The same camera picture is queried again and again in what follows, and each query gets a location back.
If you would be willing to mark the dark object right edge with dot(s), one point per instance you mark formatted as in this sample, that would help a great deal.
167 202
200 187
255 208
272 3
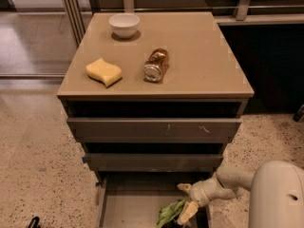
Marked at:
298 116

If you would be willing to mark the grey top drawer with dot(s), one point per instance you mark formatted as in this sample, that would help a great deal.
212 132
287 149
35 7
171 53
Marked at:
128 130

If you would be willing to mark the crushed golden soda can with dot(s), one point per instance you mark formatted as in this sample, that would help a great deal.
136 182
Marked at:
156 65

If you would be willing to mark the grey middle drawer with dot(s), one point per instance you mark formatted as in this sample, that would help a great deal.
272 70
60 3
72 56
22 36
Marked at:
152 162

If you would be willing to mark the white ceramic bowl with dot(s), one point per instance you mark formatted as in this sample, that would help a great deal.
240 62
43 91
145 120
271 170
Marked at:
124 25

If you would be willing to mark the grey drawer cabinet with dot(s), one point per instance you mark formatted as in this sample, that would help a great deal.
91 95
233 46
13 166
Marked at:
203 81

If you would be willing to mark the green rice chip bag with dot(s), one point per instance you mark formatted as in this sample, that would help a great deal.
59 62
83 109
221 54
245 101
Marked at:
168 215

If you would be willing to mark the black object at floor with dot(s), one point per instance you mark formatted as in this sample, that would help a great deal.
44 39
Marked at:
34 223

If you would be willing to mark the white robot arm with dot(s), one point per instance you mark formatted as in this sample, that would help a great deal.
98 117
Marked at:
276 194

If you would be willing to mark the metal rail frame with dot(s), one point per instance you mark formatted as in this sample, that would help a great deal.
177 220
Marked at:
227 12

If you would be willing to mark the yellow sponge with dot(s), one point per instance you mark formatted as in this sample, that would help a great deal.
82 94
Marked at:
104 72

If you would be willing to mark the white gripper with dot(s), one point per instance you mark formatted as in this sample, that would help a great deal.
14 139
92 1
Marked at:
202 190

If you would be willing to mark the grey open bottom drawer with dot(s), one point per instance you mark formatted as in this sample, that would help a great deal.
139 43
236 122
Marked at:
134 199

